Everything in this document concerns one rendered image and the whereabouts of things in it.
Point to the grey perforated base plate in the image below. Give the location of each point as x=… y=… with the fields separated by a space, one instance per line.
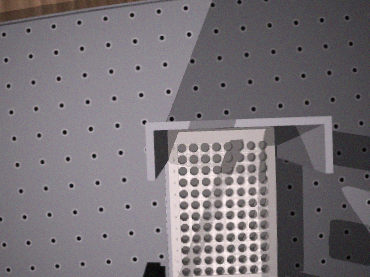
x=77 y=87

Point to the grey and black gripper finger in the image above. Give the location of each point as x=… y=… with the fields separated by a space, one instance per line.
x=154 y=269

